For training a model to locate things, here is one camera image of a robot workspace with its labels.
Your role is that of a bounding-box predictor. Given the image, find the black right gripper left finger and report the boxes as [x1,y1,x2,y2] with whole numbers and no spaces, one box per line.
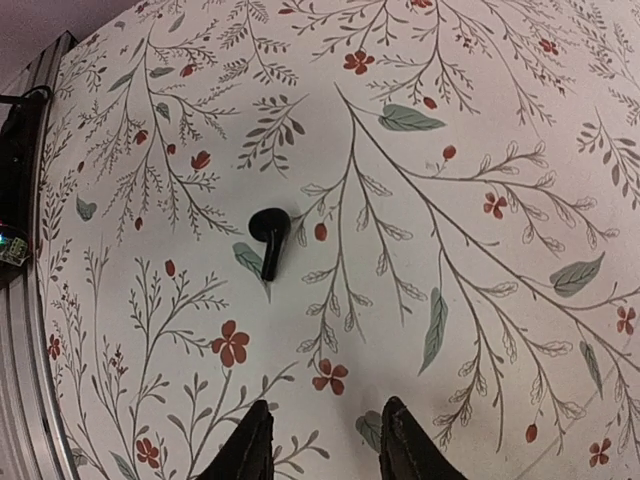
[197,400,274,480]

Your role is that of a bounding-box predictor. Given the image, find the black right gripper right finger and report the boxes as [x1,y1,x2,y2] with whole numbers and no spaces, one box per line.
[379,396,466,480]

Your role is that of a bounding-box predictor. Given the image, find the black earbud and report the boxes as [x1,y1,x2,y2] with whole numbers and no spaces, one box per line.
[248,207,291,282]

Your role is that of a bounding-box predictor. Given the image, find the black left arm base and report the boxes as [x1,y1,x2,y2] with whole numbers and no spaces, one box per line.
[1,85,53,287]

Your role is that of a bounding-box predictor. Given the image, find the floral patterned table mat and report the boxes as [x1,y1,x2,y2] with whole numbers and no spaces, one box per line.
[38,1,639,479]

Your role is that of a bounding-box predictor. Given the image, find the aluminium front rail frame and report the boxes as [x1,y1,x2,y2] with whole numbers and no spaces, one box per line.
[1,32,78,479]

